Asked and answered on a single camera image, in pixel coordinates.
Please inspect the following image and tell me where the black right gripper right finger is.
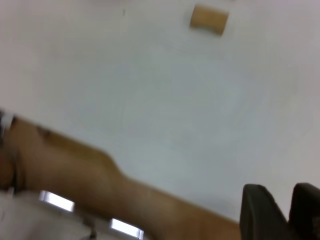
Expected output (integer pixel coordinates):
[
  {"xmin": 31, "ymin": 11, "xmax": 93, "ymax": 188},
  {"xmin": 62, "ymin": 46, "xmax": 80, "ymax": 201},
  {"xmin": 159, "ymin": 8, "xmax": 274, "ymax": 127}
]
[{"xmin": 289, "ymin": 182, "xmax": 320, "ymax": 240}]

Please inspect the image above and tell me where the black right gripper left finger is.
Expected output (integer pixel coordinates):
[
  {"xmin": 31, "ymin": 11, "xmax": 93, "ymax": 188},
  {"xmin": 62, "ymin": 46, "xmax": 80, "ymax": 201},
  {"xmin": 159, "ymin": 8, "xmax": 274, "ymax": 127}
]
[{"xmin": 239, "ymin": 183, "xmax": 292, "ymax": 240}]

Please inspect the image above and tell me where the arched wooden block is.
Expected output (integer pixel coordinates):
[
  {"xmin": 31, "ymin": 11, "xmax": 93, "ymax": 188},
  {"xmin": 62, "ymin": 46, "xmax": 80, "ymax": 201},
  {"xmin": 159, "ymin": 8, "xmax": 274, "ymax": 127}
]
[{"xmin": 189, "ymin": 4, "xmax": 230, "ymax": 36}]

